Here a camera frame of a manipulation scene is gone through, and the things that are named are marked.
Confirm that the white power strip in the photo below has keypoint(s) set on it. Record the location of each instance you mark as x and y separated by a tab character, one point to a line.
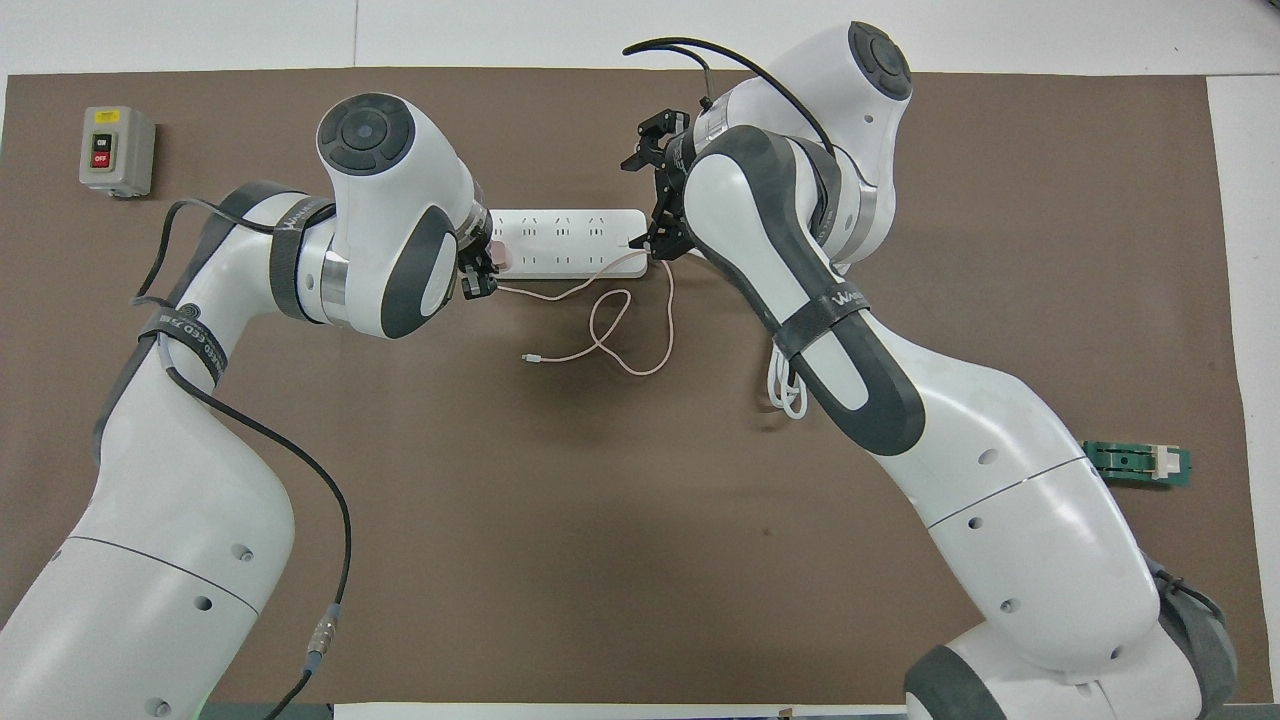
570	243

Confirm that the pink charger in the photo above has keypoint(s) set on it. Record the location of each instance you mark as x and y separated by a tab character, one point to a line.
502	258

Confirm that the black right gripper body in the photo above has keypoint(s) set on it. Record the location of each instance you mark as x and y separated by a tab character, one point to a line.
670	170

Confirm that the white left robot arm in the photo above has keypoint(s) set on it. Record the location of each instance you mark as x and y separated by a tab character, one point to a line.
180	520

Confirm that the grey on-off switch box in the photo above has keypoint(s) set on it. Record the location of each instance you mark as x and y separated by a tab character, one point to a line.
115	150

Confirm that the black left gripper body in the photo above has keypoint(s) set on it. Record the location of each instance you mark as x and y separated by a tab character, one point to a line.
470	255

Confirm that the green knife switch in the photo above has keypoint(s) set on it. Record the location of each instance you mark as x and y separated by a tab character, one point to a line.
1135	463

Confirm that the brown table mat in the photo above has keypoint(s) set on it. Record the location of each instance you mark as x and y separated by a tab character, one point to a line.
600	500

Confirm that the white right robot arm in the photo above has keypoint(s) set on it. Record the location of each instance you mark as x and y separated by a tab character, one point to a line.
1000	480

